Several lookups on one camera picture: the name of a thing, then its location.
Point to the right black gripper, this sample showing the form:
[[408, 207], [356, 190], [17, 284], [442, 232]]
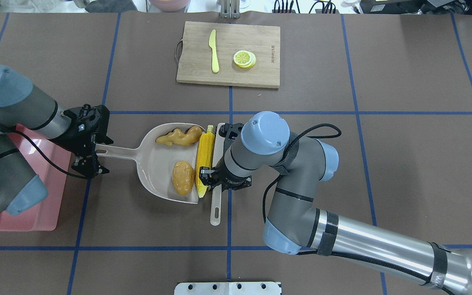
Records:
[[231, 180]]

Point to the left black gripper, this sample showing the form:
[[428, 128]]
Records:
[[75, 140]]

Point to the toy brown potato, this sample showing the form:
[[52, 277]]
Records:
[[183, 177]]

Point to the beige hand brush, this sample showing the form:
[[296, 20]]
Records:
[[218, 152]]

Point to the toy yellow corn cob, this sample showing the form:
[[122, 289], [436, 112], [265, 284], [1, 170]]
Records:
[[204, 157]]

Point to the toy ginger root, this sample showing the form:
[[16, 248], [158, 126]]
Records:
[[180, 138]]

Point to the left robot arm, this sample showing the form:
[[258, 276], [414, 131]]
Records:
[[23, 103]]

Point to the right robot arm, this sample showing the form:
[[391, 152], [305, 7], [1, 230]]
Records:
[[410, 217]]

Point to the pink plastic bin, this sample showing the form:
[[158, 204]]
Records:
[[43, 215]]

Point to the yellow toy knife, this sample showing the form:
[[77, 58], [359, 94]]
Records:
[[213, 46]]

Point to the wooden cutting board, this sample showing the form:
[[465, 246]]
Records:
[[194, 66]]

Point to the toy lemon slices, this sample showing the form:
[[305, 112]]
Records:
[[244, 59]]

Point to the dark grey cloth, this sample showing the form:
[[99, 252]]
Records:
[[110, 6]]

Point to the pink bowl with ice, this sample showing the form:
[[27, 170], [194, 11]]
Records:
[[169, 5]]

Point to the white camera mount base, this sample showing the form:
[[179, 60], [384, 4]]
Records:
[[229, 288]]

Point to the aluminium frame post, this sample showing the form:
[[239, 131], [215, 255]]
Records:
[[229, 9]]

